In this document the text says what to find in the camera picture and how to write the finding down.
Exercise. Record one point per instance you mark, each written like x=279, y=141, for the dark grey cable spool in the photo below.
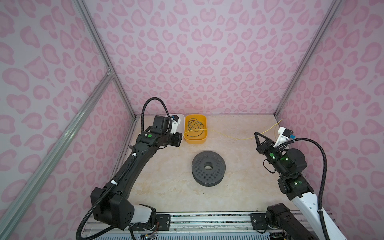
x=208, y=168

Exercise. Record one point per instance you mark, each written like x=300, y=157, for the aluminium diagonal frame bar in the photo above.
x=20, y=205

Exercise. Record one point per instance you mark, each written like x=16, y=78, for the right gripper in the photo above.
x=265, y=147

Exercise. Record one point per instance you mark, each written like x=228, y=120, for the aluminium frame post left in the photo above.
x=91, y=26

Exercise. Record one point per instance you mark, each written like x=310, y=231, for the white plastic tray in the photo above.
x=177, y=123

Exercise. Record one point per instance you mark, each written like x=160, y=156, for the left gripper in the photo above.
x=178, y=136

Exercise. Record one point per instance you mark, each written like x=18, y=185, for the yellow plastic tray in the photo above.
x=195, y=129

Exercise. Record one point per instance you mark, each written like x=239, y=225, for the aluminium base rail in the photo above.
x=207, y=226

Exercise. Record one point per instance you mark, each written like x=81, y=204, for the aluminium frame post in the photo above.
x=327, y=21
x=91, y=26

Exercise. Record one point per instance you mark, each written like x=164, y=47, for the aluminium frame post right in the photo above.
x=327, y=21

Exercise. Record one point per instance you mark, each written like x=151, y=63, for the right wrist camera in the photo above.
x=285, y=135

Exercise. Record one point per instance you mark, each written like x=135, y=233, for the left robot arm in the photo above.
x=111, y=205

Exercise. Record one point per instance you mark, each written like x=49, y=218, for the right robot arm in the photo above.
x=289, y=164

